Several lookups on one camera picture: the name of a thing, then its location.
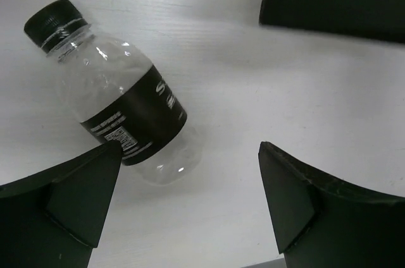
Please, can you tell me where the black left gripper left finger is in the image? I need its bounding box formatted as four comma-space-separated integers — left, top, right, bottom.
1, 141, 122, 267

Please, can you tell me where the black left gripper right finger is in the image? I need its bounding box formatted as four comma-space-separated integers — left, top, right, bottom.
258, 142, 404, 267

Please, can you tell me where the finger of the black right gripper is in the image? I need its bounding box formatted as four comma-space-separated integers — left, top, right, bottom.
259, 0, 404, 44

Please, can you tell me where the small black label bottle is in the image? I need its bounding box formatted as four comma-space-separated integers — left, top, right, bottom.
23, 0, 202, 185

